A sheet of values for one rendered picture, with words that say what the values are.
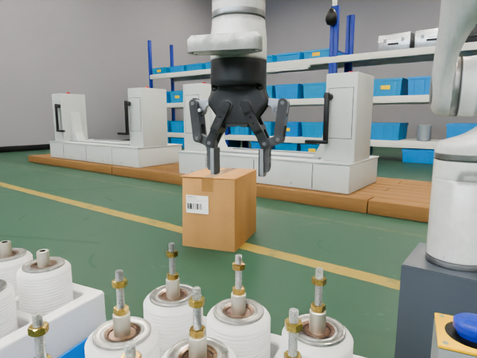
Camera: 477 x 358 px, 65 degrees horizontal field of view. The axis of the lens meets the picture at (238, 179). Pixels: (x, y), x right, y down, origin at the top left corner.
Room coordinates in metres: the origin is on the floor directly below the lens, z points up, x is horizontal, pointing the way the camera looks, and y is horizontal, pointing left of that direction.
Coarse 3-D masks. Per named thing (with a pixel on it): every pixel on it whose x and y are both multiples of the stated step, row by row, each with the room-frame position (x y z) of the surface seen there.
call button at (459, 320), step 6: (456, 318) 0.36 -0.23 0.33; (462, 318) 0.36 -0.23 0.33; (468, 318) 0.36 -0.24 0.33; (474, 318) 0.36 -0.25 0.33; (456, 324) 0.35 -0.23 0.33; (462, 324) 0.35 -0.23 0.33; (468, 324) 0.35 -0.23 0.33; (474, 324) 0.35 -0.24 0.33; (456, 330) 0.36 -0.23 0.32; (462, 330) 0.35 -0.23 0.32; (468, 330) 0.34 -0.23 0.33; (474, 330) 0.34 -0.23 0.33; (462, 336) 0.35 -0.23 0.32; (468, 336) 0.34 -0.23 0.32; (474, 336) 0.34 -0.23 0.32
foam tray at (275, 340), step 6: (204, 318) 0.62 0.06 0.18; (204, 324) 0.60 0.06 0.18; (270, 336) 0.56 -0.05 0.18; (276, 336) 0.56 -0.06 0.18; (270, 342) 0.55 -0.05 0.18; (276, 342) 0.55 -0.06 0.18; (270, 348) 0.55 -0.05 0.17; (276, 348) 0.54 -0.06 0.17; (270, 354) 0.55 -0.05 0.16; (276, 354) 0.52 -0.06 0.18; (354, 354) 0.52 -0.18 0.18
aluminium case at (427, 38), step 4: (436, 28) 4.36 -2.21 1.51; (416, 32) 4.47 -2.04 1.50; (420, 32) 4.45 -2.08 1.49; (424, 32) 4.42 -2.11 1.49; (428, 32) 4.40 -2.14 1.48; (432, 32) 4.38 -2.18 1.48; (436, 32) 4.36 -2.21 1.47; (416, 36) 4.47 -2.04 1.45; (420, 36) 4.44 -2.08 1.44; (424, 36) 4.42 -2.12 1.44; (428, 36) 4.40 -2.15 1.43; (432, 36) 4.38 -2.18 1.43; (436, 36) 4.36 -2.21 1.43; (416, 40) 4.47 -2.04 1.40; (420, 40) 4.44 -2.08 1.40; (424, 40) 4.42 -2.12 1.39; (428, 40) 4.40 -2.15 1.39; (432, 40) 4.38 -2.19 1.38; (436, 40) 4.36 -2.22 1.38; (416, 44) 4.47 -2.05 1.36; (420, 44) 4.44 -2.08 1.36; (424, 44) 4.42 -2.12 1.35; (428, 44) 4.40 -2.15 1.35; (432, 44) 4.37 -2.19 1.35
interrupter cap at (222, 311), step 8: (216, 304) 0.53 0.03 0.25; (224, 304) 0.53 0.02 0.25; (248, 304) 0.53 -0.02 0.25; (256, 304) 0.53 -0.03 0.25; (216, 312) 0.51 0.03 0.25; (224, 312) 0.51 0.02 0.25; (248, 312) 0.51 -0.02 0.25; (256, 312) 0.51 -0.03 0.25; (224, 320) 0.48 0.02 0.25; (232, 320) 0.49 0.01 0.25; (240, 320) 0.49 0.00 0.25; (248, 320) 0.48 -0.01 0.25; (256, 320) 0.49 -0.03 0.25
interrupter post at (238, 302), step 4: (232, 292) 0.52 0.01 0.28; (232, 296) 0.51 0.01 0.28; (236, 296) 0.50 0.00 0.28; (240, 296) 0.50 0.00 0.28; (244, 296) 0.51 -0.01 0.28; (232, 300) 0.51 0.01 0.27; (236, 300) 0.50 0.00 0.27; (240, 300) 0.50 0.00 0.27; (244, 300) 0.51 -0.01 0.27; (232, 304) 0.51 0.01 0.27; (236, 304) 0.50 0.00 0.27; (240, 304) 0.50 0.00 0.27; (244, 304) 0.51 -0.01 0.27; (232, 308) 0.51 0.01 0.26; (236, 308) 0.50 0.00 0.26; (240, 308) 0.50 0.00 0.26; (244, 308) 0.51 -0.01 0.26; (232, 312) 0.51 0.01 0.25; (236, 312) 0.50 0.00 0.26; (240, 312) 0.50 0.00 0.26; (244, 312) 0.51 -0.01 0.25
